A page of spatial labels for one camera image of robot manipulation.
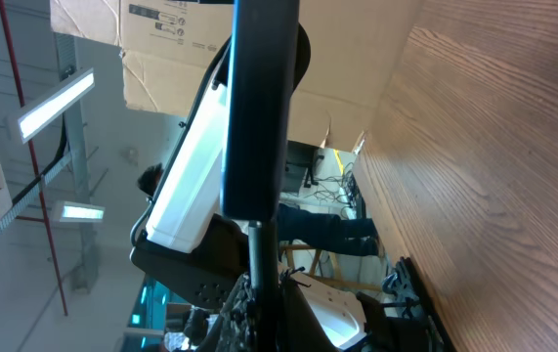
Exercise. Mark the cardboard box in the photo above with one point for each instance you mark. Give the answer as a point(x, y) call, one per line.
point(166, 47)

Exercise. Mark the red pipe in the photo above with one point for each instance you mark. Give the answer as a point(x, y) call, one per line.
point(32, 152)

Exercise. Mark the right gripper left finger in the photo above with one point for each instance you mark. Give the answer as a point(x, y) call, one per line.
point(235, 328)

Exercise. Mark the blue Galaxy smartphone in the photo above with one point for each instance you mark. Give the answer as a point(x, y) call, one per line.
point(260, 84)

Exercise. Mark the ceiling light fixture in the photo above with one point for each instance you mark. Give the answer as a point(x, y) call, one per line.
point(30, 119)
point(74, 212)

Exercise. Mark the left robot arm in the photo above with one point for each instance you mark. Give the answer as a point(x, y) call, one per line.
point(212, 228)

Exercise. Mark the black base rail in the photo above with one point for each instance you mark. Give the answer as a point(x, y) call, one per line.
point(408, 322)

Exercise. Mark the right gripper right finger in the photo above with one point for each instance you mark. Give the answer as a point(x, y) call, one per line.
point(299, 329)

